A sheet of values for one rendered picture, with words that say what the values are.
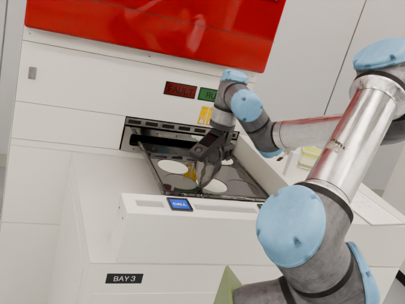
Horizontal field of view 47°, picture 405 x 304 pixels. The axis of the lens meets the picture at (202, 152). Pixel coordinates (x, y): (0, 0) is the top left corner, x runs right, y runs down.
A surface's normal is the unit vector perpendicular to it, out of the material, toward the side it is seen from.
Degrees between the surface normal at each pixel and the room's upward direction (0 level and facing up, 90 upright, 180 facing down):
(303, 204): 54
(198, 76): 90
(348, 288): 78
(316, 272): 98
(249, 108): 90
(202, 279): 90
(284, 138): 102
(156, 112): 90
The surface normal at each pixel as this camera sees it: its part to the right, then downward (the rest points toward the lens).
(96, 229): 0.25, -0.90
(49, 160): 0.31, 0.42
